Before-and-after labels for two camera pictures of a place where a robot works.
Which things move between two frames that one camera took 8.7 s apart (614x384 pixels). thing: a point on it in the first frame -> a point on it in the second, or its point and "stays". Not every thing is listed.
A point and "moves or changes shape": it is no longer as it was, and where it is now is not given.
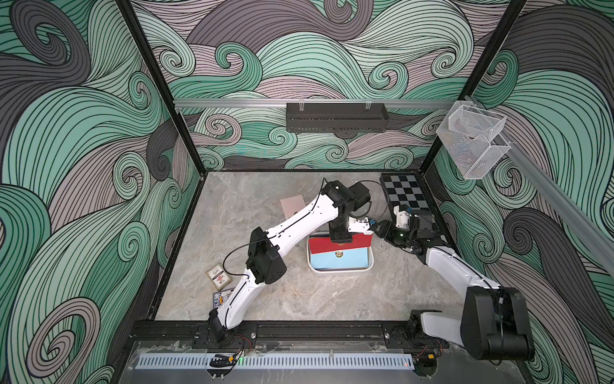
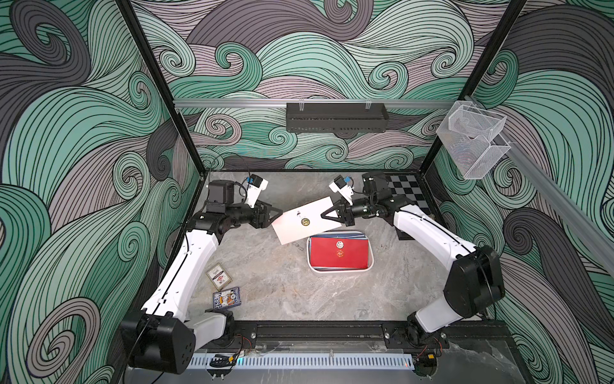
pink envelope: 291,205 moves or changes shape
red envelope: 324,243 moves or changes shape
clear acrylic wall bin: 468,136 stays
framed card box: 219,276 stays
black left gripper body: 340,232 -> 241,214
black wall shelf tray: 336,117 stays
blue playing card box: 219,298 stays
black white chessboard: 404,190 stays
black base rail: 283,334 stays
